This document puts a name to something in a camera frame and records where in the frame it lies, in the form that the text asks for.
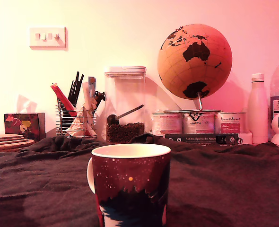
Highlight roasted coffee beans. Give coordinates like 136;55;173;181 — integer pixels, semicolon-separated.
106;122;145;143

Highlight black coffee scoop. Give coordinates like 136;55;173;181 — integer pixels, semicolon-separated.
106;105;145;126

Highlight clear jar with white lid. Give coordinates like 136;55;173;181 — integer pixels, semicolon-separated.
104;66;147;144

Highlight tin can with text label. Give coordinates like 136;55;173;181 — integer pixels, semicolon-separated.
151;113;183;136

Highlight dark metal opener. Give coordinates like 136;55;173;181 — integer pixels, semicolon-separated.
94;90;106;111

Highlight white paper sachet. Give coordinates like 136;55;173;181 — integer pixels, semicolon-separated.
82;81;95;112

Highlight blue tipped sachet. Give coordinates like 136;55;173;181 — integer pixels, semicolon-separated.
87;76;97;100

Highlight tin can with black logo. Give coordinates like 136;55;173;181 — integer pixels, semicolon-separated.
182;111;216;135

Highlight dark flat printed box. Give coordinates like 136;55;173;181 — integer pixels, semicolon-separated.
165;133;239;146

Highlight cork globe on metal stand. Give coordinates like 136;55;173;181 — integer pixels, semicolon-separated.
157;23;233;114

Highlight starry night print mug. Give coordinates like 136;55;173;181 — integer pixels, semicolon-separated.
87;143;172;227

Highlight red paper packet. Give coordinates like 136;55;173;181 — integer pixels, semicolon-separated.
50;82;78;118

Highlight tin can with script lettering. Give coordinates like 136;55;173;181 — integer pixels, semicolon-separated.
214;112;246;134

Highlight dark table cloth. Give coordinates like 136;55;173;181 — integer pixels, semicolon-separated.
0;133;279;227

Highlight white tissue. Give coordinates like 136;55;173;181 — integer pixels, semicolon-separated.
16;94;38;114

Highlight floral tissue box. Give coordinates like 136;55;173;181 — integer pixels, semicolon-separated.
4;113;47;142

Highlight white insulated bottle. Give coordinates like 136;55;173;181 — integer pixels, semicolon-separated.
247;73;269;145

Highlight cork coaster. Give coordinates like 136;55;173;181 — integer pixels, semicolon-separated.
0;134;24;140
0;138;29;144

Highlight round cork trivet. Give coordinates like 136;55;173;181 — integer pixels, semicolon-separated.
0;139;35;153

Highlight metal wire rack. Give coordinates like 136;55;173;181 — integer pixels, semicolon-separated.
55;100;98;139

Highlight white wall switch plate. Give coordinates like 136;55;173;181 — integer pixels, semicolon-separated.
29;26;67;49

